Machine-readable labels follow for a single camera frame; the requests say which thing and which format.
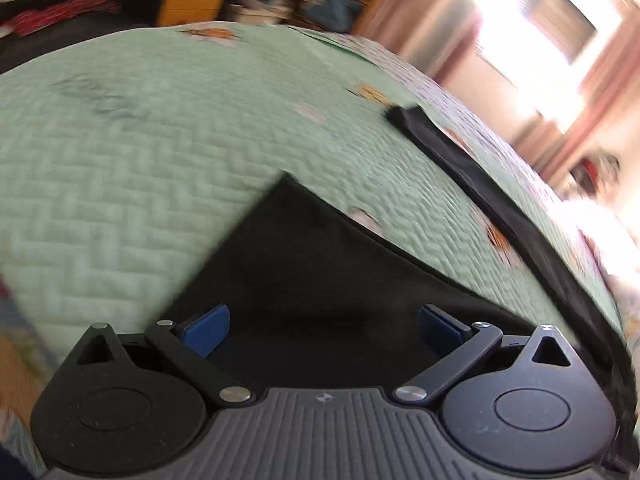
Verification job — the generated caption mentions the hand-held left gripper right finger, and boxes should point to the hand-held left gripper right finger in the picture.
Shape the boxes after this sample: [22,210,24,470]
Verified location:
[391,304,573,407]

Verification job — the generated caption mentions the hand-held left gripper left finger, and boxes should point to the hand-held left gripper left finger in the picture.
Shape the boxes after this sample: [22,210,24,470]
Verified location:
[75,304,256,408]

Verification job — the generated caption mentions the black pants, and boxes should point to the black pants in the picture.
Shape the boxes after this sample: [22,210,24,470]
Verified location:
[167,105,640,461]

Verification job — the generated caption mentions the green bee-print quilt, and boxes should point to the green bee-print quilt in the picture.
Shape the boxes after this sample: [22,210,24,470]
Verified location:
[0,20,640,441]

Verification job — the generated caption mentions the pile of bags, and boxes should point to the pile of bags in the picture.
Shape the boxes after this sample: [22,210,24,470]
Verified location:
[567,152,623,201]

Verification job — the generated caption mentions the person's navy clothing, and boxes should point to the person's navy clothing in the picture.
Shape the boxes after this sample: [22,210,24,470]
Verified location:
[0,447,38,480]

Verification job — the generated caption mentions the pink curtain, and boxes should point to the pink curtain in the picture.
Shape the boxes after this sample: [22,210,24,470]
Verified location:
[395,0,501,71]
[515,50,640,191]

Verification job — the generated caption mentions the window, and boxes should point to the window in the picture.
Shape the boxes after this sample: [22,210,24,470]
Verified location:
[470,0,626,111]

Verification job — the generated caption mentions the blue plastic bag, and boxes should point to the blue plastic bag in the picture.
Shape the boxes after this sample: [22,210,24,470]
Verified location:
[300,0,363,33]

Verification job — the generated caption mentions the red striped cloth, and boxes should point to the red striped cloth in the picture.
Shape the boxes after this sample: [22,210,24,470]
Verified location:
[10,0,121,36]

